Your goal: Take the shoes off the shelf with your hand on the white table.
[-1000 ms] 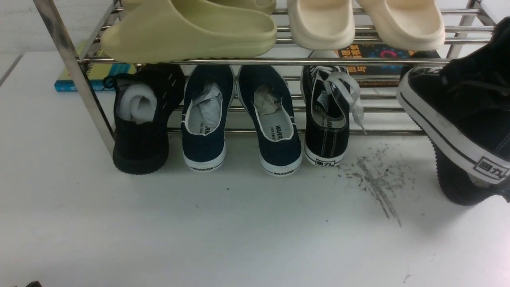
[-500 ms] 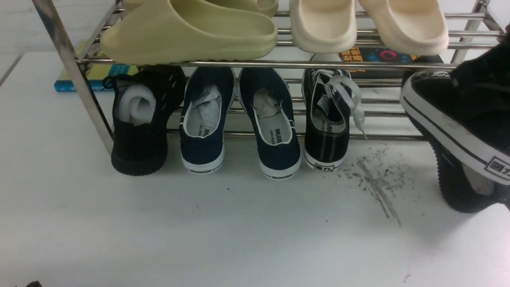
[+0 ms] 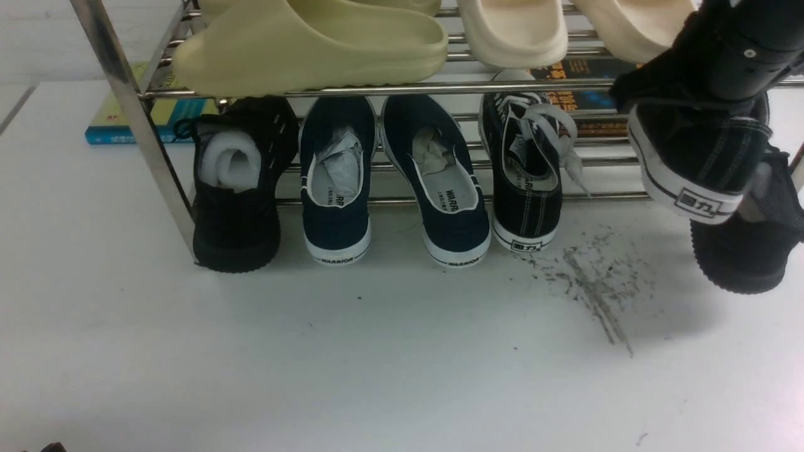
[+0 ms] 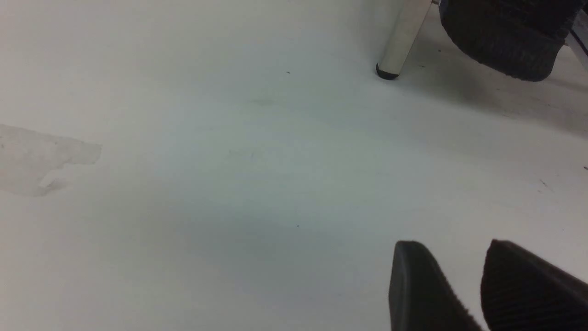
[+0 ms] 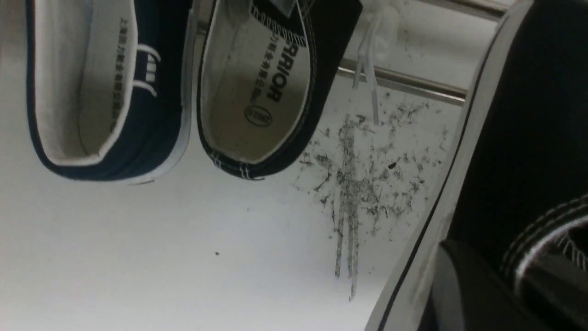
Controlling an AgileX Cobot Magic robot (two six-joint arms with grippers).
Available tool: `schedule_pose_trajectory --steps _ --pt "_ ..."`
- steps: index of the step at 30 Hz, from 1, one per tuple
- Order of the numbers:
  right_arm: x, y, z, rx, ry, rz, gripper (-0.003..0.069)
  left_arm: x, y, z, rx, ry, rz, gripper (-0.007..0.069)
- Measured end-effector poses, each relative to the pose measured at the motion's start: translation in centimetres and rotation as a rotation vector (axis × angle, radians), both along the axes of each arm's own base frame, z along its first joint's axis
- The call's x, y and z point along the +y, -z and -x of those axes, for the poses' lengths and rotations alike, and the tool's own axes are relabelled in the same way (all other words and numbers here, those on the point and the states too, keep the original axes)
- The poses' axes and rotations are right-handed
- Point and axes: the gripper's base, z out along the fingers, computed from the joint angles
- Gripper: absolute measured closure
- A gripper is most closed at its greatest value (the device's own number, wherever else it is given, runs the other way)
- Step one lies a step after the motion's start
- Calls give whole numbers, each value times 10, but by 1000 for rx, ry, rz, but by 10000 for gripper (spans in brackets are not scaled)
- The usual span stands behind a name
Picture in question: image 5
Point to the black canvas sneaker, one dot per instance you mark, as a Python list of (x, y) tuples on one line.
[(264, 79), (514, 184)]

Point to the navy canvas shoe right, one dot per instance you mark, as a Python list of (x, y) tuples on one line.
[(106, 86)]

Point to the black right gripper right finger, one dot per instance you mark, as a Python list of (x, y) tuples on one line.
[(555, 290)]

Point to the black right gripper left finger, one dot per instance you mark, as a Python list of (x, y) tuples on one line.
[(467, 295)]

